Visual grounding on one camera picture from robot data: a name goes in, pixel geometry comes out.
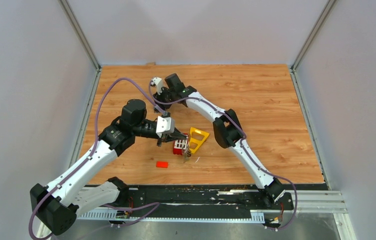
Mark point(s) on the small orange-red block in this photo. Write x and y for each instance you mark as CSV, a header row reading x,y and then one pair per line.
x,y
162,164

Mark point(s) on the aluminium front rail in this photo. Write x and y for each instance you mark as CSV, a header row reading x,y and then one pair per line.
x,y
308,198

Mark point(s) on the red window block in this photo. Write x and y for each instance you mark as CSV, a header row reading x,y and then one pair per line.
x,y
180,147

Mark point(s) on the yellow plastic triangle frame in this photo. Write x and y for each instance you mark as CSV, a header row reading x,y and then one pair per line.
x,y
197,139

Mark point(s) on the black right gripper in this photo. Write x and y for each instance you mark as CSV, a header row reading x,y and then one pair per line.
x,y
160,97

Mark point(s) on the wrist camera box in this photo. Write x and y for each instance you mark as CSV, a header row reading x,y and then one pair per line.
x,y
165,126
158,83

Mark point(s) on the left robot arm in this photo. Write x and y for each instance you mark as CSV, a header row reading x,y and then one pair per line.
x,y
62,201

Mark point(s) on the large metal keyring with tags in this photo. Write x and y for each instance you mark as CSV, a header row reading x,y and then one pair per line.
x,y
186,152

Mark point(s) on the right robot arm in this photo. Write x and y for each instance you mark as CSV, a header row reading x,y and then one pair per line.
x,y
227,129

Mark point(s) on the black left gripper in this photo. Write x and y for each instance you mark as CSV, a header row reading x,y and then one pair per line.
x,y
171,137

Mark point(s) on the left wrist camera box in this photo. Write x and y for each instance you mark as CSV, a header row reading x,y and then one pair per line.
x,y
165,126

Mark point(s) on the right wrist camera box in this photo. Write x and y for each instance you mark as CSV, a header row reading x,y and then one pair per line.
x,y
158,83

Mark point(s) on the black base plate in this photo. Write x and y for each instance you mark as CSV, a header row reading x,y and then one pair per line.
x,y
242,195

